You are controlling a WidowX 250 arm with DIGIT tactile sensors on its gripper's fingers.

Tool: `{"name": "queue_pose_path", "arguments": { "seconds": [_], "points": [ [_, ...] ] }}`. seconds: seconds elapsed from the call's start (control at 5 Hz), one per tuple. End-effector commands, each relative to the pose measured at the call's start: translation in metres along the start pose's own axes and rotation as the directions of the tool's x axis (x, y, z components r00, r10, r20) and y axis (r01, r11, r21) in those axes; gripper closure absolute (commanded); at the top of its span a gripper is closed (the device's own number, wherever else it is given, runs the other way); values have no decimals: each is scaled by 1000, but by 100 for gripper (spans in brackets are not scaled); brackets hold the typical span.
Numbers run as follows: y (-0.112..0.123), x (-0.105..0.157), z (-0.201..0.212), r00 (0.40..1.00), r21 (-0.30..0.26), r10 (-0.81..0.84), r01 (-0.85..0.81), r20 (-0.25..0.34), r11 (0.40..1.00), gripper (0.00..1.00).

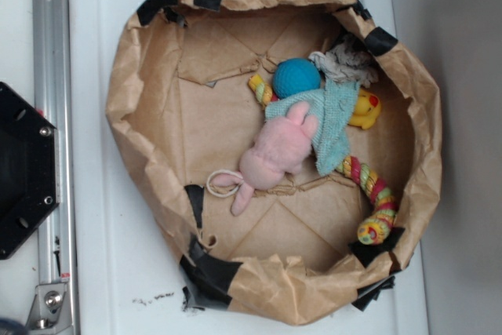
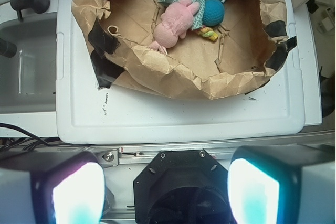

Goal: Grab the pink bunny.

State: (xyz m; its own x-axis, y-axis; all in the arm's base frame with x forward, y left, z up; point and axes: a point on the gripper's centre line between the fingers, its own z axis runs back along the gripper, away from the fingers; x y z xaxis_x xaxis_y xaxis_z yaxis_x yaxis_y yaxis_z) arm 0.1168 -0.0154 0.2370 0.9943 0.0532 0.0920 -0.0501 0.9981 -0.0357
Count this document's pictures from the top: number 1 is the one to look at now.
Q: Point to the blue rubber ball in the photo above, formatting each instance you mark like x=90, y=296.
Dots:
x=294, y=76

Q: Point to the light blue terry cloth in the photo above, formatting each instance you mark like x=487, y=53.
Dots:
x=333, y=106

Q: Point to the aluminium extrusion rail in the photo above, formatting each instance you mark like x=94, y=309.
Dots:
x=56, y=235

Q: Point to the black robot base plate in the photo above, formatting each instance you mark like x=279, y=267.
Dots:
x=28, y=170

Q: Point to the yellow rubber duck toy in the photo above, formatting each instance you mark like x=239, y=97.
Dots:
x=366, y=111

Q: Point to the metal corner bracket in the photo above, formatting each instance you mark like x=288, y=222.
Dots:
x=50, y=310

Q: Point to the brown paper bag bin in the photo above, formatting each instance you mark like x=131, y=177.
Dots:
x=179, y=108

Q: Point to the pink plush bunny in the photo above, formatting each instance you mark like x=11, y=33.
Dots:
x=281, y=146

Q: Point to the multicolour twisted rope toy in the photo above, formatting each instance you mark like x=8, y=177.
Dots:
x=375, y=228

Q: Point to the white grey rag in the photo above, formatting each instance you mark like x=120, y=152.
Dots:
x=345, y=62

